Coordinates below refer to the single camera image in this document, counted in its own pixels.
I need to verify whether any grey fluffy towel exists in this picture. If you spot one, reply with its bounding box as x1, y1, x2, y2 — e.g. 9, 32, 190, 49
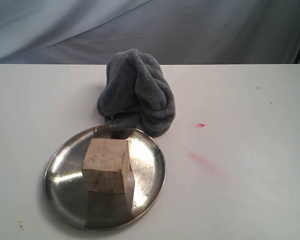
97, 49, 176, 137

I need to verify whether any round stainless steel plate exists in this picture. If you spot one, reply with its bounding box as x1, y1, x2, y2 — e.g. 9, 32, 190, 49
43, 125, 166, 231

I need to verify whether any white backdrop cloth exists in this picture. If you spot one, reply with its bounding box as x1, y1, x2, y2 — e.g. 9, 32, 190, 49
0, 0, 300, 65

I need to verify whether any wooden cube block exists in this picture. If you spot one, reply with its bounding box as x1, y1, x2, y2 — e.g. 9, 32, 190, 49
81, 138, 130, 194

